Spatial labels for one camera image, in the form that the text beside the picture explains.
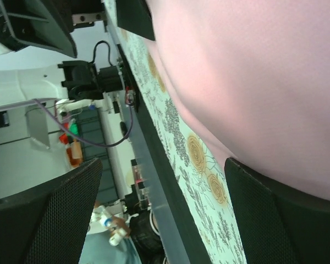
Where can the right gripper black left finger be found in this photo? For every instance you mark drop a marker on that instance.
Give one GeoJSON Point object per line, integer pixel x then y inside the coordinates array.
{"type": "Point", "coordinates": [48, 223]}

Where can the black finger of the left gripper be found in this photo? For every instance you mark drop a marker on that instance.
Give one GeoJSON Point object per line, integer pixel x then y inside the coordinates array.
{"type": "Point", "coordinates": [134, 16]}

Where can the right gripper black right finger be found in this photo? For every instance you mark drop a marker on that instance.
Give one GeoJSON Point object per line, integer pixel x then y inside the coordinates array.
{"type": "Point", "coordinates": [277, 223]}

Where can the pink t shirt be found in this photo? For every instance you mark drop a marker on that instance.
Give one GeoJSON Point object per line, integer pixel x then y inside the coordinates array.
{"type": "Point", "coordinates": [252, 80]}

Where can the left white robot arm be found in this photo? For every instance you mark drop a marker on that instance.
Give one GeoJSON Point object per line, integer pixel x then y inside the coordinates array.
{"type": "Point", "coordinates": [49, 25]}

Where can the floral table cloth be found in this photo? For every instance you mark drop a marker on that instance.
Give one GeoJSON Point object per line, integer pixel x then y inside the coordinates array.
{"type": "Point", "coordinates": [197, 173]}

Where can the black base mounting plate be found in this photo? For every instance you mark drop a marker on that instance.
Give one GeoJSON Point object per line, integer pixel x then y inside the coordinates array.
{"type": "Point", "coordinates": [180, 236]}

